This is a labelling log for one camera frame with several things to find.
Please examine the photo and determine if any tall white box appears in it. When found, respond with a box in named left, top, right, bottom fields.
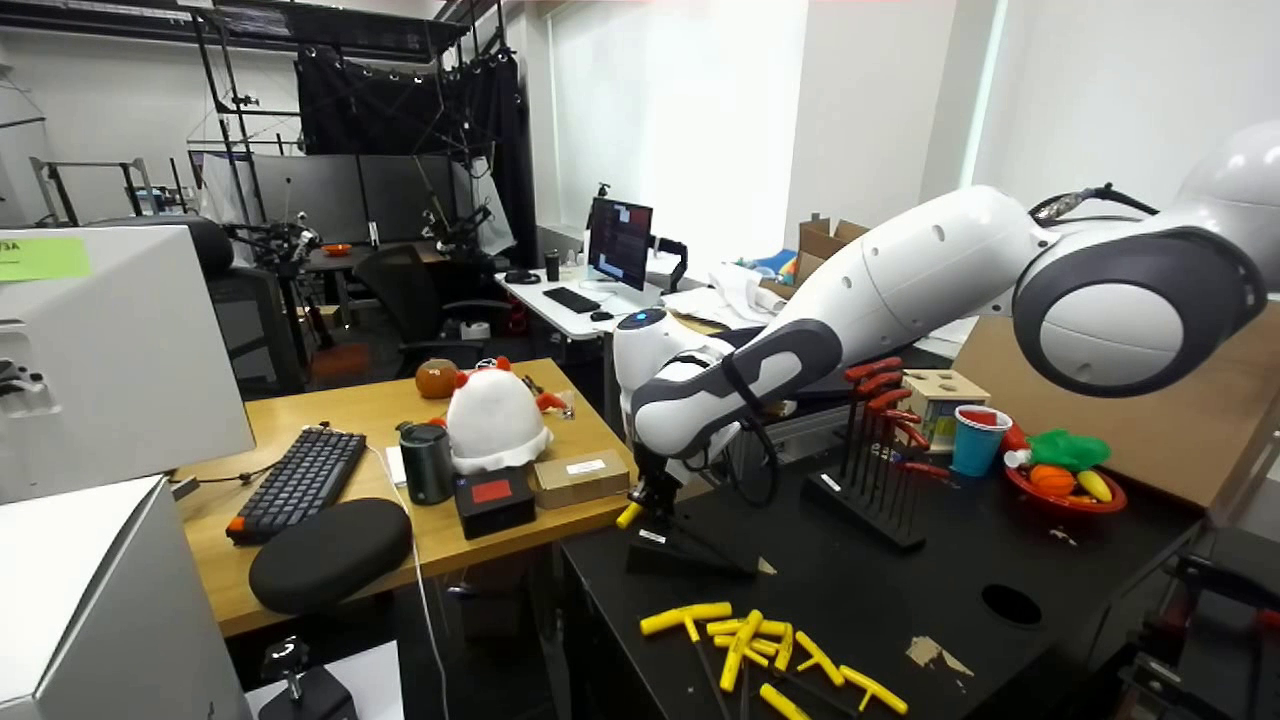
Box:
left=0, top=221, right=255, bottom=507

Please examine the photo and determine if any black cylinder speaker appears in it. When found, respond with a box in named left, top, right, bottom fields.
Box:
left=397, top=416, right=459, bottom=507

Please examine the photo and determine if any large cardboard sheet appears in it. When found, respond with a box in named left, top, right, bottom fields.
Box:
left=953, top=301, right=1280, bottom=510

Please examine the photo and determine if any small black keyboard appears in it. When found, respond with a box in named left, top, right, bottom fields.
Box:
left=540, top=284, right=610, bottom=321

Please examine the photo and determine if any black perforated holder panel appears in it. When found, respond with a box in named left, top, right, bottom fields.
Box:
left=622, top=518, right=779, bottom=582

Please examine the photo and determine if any black curtain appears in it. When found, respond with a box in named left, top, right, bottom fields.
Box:
left=291, top=43, right=540, bottom=263

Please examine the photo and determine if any orange ball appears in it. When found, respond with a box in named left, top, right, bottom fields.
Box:
left=413, top=356, right=472, bottom=402

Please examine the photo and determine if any white paper stack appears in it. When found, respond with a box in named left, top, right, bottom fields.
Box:
left=672, top=256, right=791, bottom=331

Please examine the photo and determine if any black office chair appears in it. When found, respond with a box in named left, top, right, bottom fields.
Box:
left=353, top=234, right=535, bottom=370
left=184, top=214, right=313, bottom=396

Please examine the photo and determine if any black round cushion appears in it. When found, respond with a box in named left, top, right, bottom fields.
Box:
left=243, top=495, right=417, bottom=620

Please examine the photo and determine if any black screwdriver stand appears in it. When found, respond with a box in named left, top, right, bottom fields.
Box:
left=802, top=454, right=927, bottom=554

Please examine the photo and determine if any grey partition panel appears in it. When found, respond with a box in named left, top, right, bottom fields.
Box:
left=195, top=152, right=464, bottom=252

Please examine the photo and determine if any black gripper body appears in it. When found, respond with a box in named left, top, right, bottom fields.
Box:
left=634, top=439, right=698, bottom=507

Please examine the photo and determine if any orange toy bowl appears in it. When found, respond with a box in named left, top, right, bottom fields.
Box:
left=1005, top=459, right=1133, bottom=522

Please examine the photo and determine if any tan flat box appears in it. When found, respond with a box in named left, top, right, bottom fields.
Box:
left=530, top=447, right=634, bottom=510

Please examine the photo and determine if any black box red label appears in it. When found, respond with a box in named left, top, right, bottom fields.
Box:
left=452, top=469, right=540, bottom=543

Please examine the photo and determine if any tan wood chip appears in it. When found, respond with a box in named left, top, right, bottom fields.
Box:
left=905, top=633, right=976, bottom=685

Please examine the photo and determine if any black keyboard orange trim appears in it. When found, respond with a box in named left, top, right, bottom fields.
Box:
left=221, top=423, right=374, bottom=547

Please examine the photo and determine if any black computer monitor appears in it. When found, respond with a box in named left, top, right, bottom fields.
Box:
left=583, top=192, right=658, bottom=293

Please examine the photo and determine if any wooden desk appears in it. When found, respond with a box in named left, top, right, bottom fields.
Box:
left=174, top=356, right=672, bottom=640

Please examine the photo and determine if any green toy vegetable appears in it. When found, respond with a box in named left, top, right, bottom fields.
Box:
left=1028, top=423, right=1114, bottom=473

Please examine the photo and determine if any black knob stand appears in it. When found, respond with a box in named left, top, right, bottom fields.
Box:
left=254, top=637, right=360, bottom=720

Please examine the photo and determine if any orange toy fruit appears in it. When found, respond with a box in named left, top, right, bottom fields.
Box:
left=1023, top=459, right=1081, bottom=505

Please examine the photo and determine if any black equipment frame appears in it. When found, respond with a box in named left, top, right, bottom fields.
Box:
left=1117, top=522, right=1280, bottom=720

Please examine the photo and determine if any green sticky note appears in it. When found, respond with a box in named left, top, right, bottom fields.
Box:
left=0, top=234, right=95, bottom=288

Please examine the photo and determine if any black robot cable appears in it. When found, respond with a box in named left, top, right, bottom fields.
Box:
left=711, top=180, right=1161, bottom=510

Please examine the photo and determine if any light wooden box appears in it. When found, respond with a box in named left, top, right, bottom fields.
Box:
left=902, top=364, right=994, bottom=452

